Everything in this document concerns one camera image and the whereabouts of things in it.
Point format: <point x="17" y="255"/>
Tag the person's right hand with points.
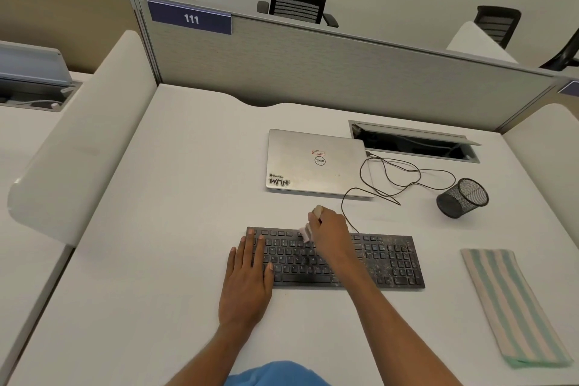
<point x="332" y="236"/>

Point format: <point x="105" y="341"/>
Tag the person's left hand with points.
<point x="244" y="295"/>

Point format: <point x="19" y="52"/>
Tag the person's left thumb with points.
<point x="270" y="276"/>

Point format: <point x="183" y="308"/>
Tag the person's left middle finger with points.
<point x="244" y="257"/>

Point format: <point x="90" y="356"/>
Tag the person's right fingers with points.
<point x="315" y="225"/>

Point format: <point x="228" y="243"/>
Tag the small white cleaning brush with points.
<point x="307" y="233"/>

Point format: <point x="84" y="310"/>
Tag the black computer keyboard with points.
<point x="384" y="263"/>

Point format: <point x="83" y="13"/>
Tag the person's right forearm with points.
<point x="398" y="331"/>

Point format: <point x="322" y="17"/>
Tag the person's left forearm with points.
<point x="217" y="356"/>

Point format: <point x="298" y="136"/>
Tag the silver laptop with stickers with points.
<point x="307" y="164"/>

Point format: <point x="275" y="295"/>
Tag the person's blue clothing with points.
<point x="276" y="375"/>

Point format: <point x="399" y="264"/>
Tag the black mesh pen cup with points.
<point x="461" y="199"/>

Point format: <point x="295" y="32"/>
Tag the grey fabric partition panel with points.
<point x="339" y="73"/>

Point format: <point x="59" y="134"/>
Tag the green striped cloth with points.
<point x="511" y="304"/>

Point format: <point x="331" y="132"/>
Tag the dark blue number label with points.
<point x="190" y="18"/>
<point x="570" y="88"/>

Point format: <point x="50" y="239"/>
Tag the beige partition panel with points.
<point x="63" y="19"/>

